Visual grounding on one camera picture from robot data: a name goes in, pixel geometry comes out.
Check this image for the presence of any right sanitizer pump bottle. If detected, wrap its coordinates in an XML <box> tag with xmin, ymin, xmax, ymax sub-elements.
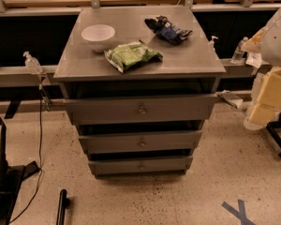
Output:
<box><xmin>209</xmin><ymin>36</ymin><xmax>218</xmax><ymax>51</ymax></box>

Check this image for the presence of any blue chip bag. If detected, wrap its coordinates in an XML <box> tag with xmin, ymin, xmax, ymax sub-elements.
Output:
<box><xmin>144</xmin><ymin>16</ymin><xmax>193</xmax><ymax>45</ymax></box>

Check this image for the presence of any grey top drawer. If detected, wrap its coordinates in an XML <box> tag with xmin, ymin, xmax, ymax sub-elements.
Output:
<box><xmin>65</xmin><ymin>95</ymin><xmax>217</xmax><ymax>125</ymax></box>

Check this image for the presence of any left sanitizer pump bottle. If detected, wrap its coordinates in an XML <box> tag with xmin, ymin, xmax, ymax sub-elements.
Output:
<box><xmin>23</xmin><ymin>52</ymin><xmax>42</xmax><ymax>75</ymax></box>

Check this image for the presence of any black bar on floor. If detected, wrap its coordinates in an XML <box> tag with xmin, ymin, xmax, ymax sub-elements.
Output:
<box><xmin>56</xmin><ymin>189</ymin><xmax>70</xmax><ymax>225</ymax></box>

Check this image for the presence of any sanitizer pump bottle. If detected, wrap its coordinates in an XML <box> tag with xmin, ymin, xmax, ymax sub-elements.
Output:
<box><xmin>23</xmin><ymin>52</ymin><xmax>42</xmax><ymax>75</ymax></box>
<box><xmin>209</xmin><ymin>36</ymin><xmax>218</xmax><ymax>51</ymax></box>

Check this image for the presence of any grey bottom drawer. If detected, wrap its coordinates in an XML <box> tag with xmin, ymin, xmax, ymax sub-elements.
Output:
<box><xmin>89</xmin><ymin>156</ymin><xmax>193</xmax><ymax>175</ymax></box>

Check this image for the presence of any green chip bag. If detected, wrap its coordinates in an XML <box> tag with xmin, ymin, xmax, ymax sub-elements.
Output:
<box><xmin>104</xmin><ymin>40</ymin><xmax>163</xmax><ymax>73</ymax></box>

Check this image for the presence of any grey drawer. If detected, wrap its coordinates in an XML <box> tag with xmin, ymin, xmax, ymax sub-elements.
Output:
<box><xmin>79</xmin><ymin>130</ymin><xmax>201</xmax><ymax>154</ymax></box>
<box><xmin>65</xmin><ymin>95</ymin><xmax>217</xmax><ymax>125</ymax></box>
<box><xmin>89</xmin><ymin>156</ymin><xmax>193</xmax><ymax>175</ymax></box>

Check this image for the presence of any black stand base left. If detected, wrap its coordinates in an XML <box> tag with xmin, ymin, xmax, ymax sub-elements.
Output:
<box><xmin>0</xmin><ymin>117</ymin><xmax>40</xmax><ymax>225</ymax></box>

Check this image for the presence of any folded cloth on rail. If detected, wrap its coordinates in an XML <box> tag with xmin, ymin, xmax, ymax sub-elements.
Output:
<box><xmin>218</xmin><ymin>90</ymin><xmax>243</xmax><ymax>109</ymax></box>

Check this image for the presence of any grey drawer cabinet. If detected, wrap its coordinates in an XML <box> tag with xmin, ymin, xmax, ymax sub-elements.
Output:
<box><xmin>54</xmin><ymin>6</ymin><xmax>225</xmax><ymax>176</ymax></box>

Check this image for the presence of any white bowl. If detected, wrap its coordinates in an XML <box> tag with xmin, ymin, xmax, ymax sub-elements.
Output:
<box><xmin>81</xmin><ymin>24</ymin><xmax>115</xmax><ymax>53</ymax></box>

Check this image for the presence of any white paper packet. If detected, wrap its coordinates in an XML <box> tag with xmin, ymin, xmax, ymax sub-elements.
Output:
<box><xmin>245</xmin><ymin>52</ymin><xmax>262</xmax><ymax>68</ymax></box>

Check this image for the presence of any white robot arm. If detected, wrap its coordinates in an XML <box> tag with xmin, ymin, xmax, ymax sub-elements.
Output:
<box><xmin>242</xmin><ymin>8</ymin><xmax>281</xmax><ymax>130</ymax></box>

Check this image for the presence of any black cable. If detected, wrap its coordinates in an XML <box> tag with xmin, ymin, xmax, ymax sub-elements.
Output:
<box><xmin>8</xmin><ymin>83</ymin><xmax>45</xmax><ymax>225</ymax></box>

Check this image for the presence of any clear water bottle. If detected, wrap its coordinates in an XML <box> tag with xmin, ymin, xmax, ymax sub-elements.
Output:
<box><xmin>230</xmin><ymin>37</ymin><xmax>248</xmax><ymax>64</ymax></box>

